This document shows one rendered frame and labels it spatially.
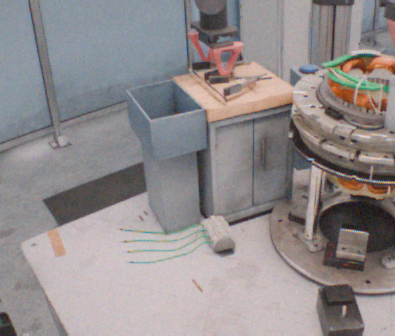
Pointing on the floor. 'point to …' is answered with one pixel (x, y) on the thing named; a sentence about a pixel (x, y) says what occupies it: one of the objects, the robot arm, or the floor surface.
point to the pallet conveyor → (1, 323)
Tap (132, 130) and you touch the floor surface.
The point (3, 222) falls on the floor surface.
